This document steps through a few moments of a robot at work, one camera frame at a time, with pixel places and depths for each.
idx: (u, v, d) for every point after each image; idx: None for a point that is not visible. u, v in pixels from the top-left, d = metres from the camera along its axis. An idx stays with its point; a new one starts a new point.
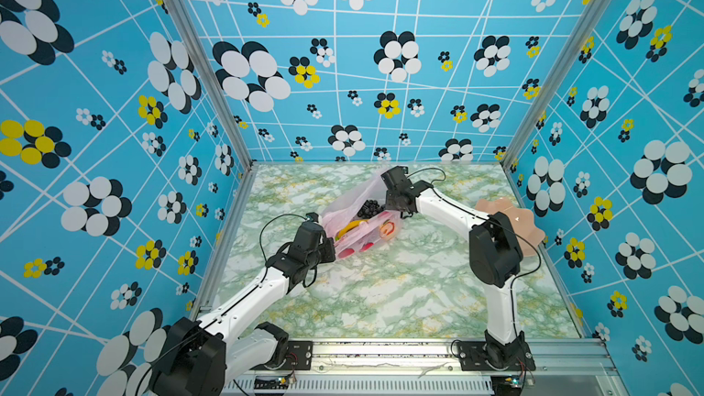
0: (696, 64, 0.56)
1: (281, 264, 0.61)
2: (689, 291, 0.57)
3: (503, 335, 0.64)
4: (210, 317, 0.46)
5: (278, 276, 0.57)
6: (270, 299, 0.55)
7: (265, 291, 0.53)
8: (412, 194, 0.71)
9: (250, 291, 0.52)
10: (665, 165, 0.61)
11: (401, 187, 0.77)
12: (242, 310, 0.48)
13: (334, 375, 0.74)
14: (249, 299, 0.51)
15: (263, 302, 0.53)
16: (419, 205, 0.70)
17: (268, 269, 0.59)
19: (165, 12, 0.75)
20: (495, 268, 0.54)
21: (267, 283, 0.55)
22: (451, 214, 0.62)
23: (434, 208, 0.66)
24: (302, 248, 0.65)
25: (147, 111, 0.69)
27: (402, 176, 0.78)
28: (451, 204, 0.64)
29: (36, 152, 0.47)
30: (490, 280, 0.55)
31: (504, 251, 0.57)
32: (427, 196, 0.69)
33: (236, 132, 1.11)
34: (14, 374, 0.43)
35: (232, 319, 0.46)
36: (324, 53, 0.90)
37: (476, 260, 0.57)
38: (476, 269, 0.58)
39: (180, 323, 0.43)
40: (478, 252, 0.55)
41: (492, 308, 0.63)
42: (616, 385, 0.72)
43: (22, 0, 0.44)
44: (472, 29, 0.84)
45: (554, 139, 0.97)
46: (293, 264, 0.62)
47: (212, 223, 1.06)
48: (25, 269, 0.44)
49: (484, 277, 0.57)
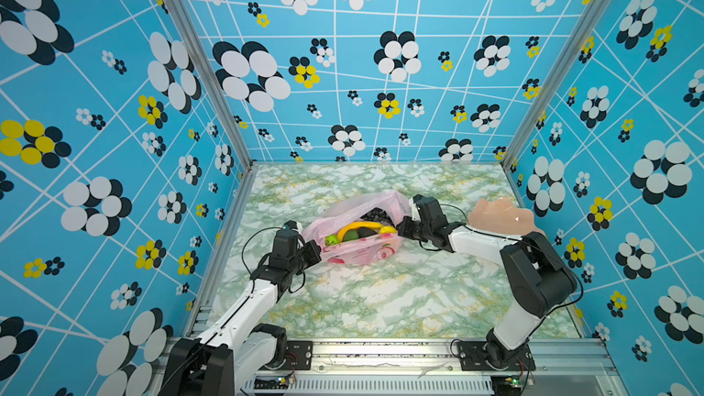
0: (696, 64, 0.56)
1: (266, 275, 0.62)
2: (689, 291, 0.57)
3: (511, 342, 0.62)
4: (209, 332, 0.46)
5: (266, 286, 0.59)
6: (263, 307, 0.56)
7: (258, 300, 0.55)
8: (446, 234, 0.70)
9: (243, 302, 0.53)
10: (665, 165, 0.61)
11: (436, 224, 0.76)
12: (240, 320, 0.49)
13: (334, 375, 0.74)
14: (245, 309, 0.52)
15: (258, 312, 0.54)
16: (452, 242, 0.69)
17: (254, 281, 0.60)
19: (165, 12, 0.75)
20: (542, 294, 0.48)
21: (258, 292, 0.56)
22: (484, 242, 0.59)
23: (467, 242, 0.65)
24: (282, 258, 0.67)
25: (147, 111, 0.69)
27: (439, 213, 0.76)
28: (484, 234, 0.62)
29: (36, 152, 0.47)
30: (536, 311, 0.49)
31: (549, 277, 0.50)
32: (458, 230, 0.70)
33: (236, 132, 1.11)
34: (14, 374, 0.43)
35: (232, 329, 0.47)
36: (324, 53, 0.90)
37: (517, 288, 0.51)
38: (518, 298, 0.52)
39: (179, 342, 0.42)
40: (519, 278, 0.50)
41: (511, 316, 0.60)
42: (616, 385, 0.72)
43: (22, 0, 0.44)
44: (472, 29, 0.84)
45: (555, 139, 0.96)
46: (278, 272, 0.64)
47: (212, 223, 1.06)
48: (25, 269, 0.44)
49: (528, 307, 0.50)
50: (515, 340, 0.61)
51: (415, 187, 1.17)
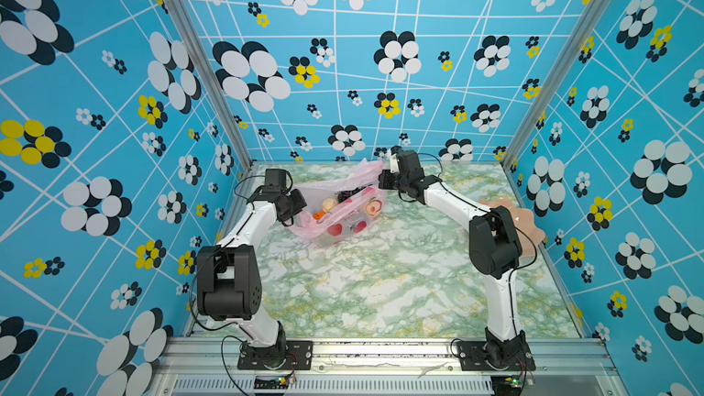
0: (696, 63, 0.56)
1: (262, 195, 0.68)
2: (690, 291, 0.57)
3: (503, 335, 0.64)
4: (227, 237, 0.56)
5: (265, 204, 0.64)
6: (267, 222, 0.61)
7: (261, 214, 0.60)
8: (421, 187, 0.74)
9: (248, 216, 0.59)
10: (665, 165, 0.61)
11: (413, 176, 0.79)
12: (251, 226, 0.56)
13: (334, 375, 0.74)
14: (252, 220, 0.57)
15: (264, 223, 0.60)
16: (426, 196, 0.74)
17: (253, 201, 0.65)
19: (165, 12, 0.75)
20: (492, 258, 0.56)
21: (259, 208, 0.62)
22: (455, 206, 0.65)
23: (440, 201, 0.70)
24: (274, 186, 0.73)
25: (146, 111, 0.69)
27: (417, 166, 0.79)
28: (457, 198, 0.67)
29: (37, 152, 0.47)
30: (487, 271, 0.58)
31: (502, 243, 0.59)
32: (434, 188, 0.73)
33: (236, 132, 1.11)
34: (14, 374, 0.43)
35: (247, 234, 0.53)
36: (324, 53, 0.90)
37: (474, 249, 0.60)
38: (473, 260, 0.61)
39: (203, 249, 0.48)
40: (476, 241, 0.58)
41: (492, 302, 0.64)
42: (615, 385, 0.72)
43: (22, 0, 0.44)
44: (472, 29, 0.84)
45: (554, 139, 0.97)
46: (270, 194, 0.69)
47: (212, 223, 1.06)
48: (25, 269, 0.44)
49: (480, 268, 0.60)
50: (503, 329, 0.64)
51: None
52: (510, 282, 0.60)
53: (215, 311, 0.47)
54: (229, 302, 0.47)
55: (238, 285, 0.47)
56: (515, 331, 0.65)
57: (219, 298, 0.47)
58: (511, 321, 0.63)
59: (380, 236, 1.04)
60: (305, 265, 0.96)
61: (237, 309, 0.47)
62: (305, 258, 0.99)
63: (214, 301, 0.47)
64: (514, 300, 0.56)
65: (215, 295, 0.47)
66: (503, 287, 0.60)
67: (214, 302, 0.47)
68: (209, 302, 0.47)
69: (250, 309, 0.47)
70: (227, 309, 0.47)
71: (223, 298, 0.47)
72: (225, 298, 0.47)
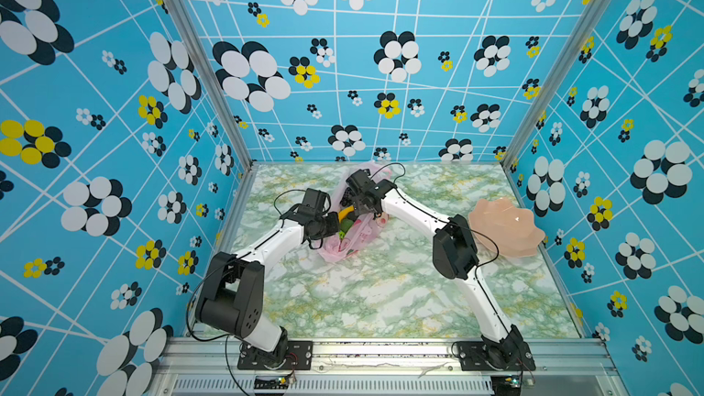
0: (694, 64, 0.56)
1: (295, 215, 0.67)
2: (690, 291, 0.57)
3: (493, 331, 0.65)
4: (244, 251, 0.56)
5: (294, 225, 0.63)
6: (290, 244, 0.60)
7: (287, 234, 0.59)
8: (378, 195, 0.73)
9: (274, 233, 0.58)
10: (665, 165, 0.61)
11: (366, 188, 0.79)
12: (270, 246, 0.54)
13: (334, 375, 0.74)
14: (274, 238, 0.56)
15: (286, 245, 0.58)
16: (384, 206, 0.73)
17: (284, 219, 0.65)
19: (165, 12, 0.75)
20: (454, 265, 0.60)
21: (287, 228, 0.61)
22: (416, 216, 0.66)
23: (399, 209, 0.69)
24: (310, 206, 0.72)
25: (147, 111, 0.69)
27: (368, 179, 0.80)
28: (415, 207, 0.67)
29: (36, 152, 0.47)
30: (450, 275, 0.63)
31: (461, 247, 0.64)
32: (391, 197, 0.71)
33: (236, 132, 1.11)
34: (14, 374, 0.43)
35: (264, 251, 0.52)
36: (324, 53, 0.90)
37: (437, 259, 0.63)
38: (437, 267, 0.65)
39: (219, 255, 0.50)
40: (440, 252, 0.61)
41: (473, 303, 0.66)
42: (616, 385, 0.72)
43: (22, 1, 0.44)
44: (472, 29, 0.84)
45: (555, 139, 0.96)
46: (303, 216, 0.68)
47: (212, 223, 1.06)
48: (25, 269, 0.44)
49: (445, 273, 0.64)
50: (489, 325, 0.65)
51: (415, 187, 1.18)
52: (478, 280, 0.64)
53: (210, 320, 0.46)
54: (225, 315, 0.45)
55: (236, 302, 0.45)
56: (506, 328, 0.66)
57: (217, 310, 0.46)
58: (497, 318, 0.65)
59: (380, 235, 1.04)
60: (305, 265, 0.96)
61: (229, 326, 0.45)
62: (305, 258, 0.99)
63: (211, 311, 0.46)
64: (489, 293, 0.65)
65: (214, 305, 0.46)
66: (474, 287, 0.63)
67: (211, 312, 0.46)
68: (206, 310, 0.46)
69: (242, 330, 0.44)
70: (221, 324, 0.45)
71: (219, 310, 0.46)
72: (222, 311, 0.46)
